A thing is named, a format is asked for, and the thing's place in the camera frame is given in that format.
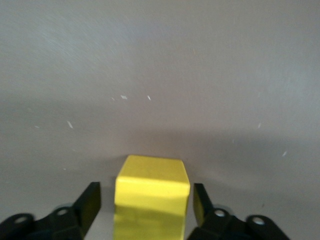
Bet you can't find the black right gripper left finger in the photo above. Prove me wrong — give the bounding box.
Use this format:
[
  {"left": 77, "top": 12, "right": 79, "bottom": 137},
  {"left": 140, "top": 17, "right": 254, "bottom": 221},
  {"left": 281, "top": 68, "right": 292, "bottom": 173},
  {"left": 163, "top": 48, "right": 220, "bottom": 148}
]
[{"left": 0, "top": 181, "right": 101, "bottom": 240}]

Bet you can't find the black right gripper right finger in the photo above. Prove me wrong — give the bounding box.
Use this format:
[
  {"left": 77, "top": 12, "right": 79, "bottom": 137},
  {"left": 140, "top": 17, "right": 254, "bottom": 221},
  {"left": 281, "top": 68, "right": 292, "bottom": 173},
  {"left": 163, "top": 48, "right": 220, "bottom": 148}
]
[{"left": 187, "top": 183, "right": 292, "bottom": 240}]

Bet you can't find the yellow cube block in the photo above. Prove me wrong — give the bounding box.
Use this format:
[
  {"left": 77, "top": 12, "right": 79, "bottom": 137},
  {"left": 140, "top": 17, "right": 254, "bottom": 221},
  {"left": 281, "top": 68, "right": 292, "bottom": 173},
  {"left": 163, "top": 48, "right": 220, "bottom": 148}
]
[{"left": 114, "top": 154, "right": 191, "bottom": 240}]

